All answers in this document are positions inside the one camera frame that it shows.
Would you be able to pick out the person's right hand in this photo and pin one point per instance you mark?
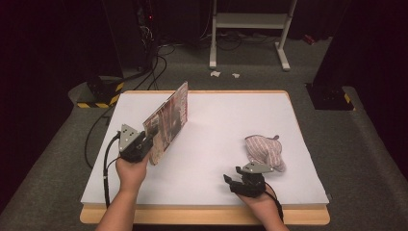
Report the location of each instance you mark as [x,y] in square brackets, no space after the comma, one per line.
[260,203]

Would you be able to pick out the wooden table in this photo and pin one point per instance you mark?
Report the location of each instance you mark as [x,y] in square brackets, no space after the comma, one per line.
[205,215]

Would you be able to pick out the purple striped fluffy cloth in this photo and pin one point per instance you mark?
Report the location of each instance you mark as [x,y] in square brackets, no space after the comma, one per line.
[264,150]

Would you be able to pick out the white table mat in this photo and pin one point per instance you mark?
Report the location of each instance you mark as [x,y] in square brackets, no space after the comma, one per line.
[218,134]

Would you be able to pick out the person's left hand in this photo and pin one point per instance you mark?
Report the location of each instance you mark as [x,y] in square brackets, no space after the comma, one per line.
[131,174]

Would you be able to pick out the small red thing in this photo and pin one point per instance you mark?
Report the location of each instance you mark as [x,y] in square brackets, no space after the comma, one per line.
[309,39]

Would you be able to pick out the black base with yellow stripes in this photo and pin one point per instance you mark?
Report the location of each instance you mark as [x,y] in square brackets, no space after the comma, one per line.
[102,93]

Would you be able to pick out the black equipment rack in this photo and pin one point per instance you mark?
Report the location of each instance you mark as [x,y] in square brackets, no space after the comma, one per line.
[147,32]

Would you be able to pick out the small white paper scrap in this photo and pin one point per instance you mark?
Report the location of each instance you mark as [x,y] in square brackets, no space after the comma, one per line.
[236,75]

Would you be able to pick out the white metal stand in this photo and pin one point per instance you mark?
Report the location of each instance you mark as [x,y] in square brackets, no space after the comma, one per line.
[250,20]

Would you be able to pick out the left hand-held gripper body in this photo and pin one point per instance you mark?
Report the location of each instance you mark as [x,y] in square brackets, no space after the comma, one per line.
[133,144]

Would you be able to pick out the magazine with reddish cover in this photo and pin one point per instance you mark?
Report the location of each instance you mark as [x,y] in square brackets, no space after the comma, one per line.
[170,122]

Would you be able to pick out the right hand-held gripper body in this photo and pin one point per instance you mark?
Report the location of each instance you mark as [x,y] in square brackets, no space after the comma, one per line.
[251,183]

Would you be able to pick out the black base with yellow corner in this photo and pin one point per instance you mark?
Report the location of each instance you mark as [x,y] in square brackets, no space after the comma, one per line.
[330,97]

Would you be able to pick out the large white paper scrap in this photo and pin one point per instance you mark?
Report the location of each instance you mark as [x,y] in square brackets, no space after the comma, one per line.
[215,73]

